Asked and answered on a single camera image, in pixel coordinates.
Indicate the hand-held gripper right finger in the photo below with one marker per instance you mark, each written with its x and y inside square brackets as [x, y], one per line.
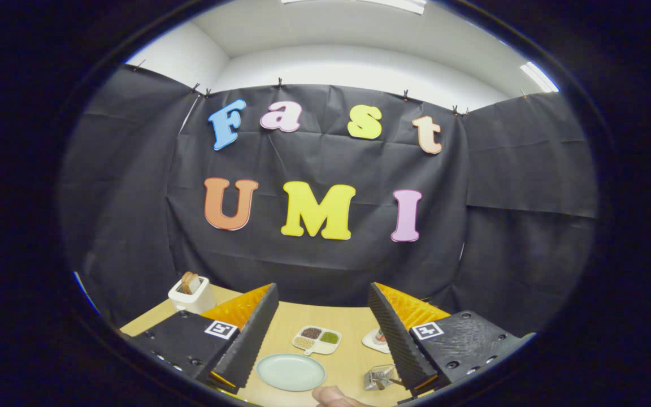
[398, 345]

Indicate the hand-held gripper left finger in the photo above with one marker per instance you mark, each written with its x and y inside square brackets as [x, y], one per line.
[251, 345]

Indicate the clear water bottle red cap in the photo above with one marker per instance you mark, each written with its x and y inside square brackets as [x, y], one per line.
[381, 337]

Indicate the white square coaster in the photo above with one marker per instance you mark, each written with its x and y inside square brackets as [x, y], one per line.
[372, 341]

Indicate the light green round plate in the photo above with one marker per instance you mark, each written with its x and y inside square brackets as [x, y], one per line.
[291, 373]

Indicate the white divided dish of beans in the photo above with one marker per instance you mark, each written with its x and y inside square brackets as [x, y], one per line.
[322, 349]

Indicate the white toaster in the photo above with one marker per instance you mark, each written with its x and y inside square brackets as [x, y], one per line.
[190, 303]

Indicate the toasted bread slice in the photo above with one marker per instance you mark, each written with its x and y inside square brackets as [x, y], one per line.
[191, 282]

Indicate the small ceiling light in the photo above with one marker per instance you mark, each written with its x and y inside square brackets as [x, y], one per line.
[539, 77]

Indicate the long ceiling light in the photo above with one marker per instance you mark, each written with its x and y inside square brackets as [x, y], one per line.
[382, 4]

